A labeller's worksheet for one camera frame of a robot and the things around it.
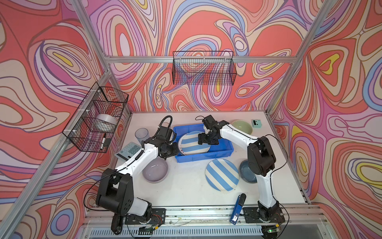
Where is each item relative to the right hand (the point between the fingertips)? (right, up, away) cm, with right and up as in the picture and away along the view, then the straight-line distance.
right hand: (205, 145), depth 95 cm
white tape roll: (-50, +14, -25) cm, 58 cm away
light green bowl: (+29, +13, +11) cm, 34 cm away
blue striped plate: (-11, 0, +1) cm, 11 cm away
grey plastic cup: (-41, +7, -2) cm, 41 cm away
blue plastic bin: (+13, -3, +3) cm, 14 cm away
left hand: (-16, -2, -9) cm, 18 cm away
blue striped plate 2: (+9, -17, -9) cm, 21 cm away
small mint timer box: (+40, +15, +15) cm, 45 cm away
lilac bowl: (-29, -14, -10) cm, 34 cm away
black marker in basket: (-53, +7, -21) cm, 57 cm away
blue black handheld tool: (+14, -29, -22) cm, 39 cm away
